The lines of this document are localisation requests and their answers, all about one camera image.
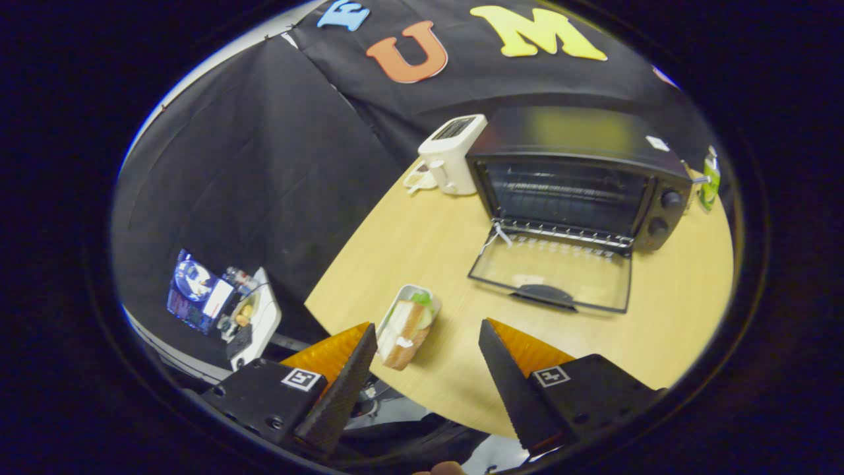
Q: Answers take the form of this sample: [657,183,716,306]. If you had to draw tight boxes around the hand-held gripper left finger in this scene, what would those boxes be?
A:
[201,322,378,456]

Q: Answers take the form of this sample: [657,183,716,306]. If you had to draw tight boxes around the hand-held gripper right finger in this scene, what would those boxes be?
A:
[478,318,663,457]

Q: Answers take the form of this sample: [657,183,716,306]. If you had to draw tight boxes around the toasted bread sandwich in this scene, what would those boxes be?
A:
[379,290,436,371]

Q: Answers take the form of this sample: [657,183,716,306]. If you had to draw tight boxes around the black toaster oven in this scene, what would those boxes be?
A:
[466,107,694,314]

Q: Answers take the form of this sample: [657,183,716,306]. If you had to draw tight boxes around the white bread toaster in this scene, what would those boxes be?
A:
[418,114,489,196]

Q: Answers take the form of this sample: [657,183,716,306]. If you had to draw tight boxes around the white storage tray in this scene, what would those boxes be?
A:
[227,267,283,370]

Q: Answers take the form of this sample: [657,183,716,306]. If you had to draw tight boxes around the small white plastic tray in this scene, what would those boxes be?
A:
[376,284,442,347]

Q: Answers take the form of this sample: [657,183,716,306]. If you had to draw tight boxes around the small clear bottle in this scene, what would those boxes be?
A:
[223,266,259,291]

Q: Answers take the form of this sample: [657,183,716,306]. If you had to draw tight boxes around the blue printed box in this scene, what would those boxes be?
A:
[166,249,235,334]

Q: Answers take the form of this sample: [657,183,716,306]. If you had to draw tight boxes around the green label drink bottle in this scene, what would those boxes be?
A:
[699,146,721,212]

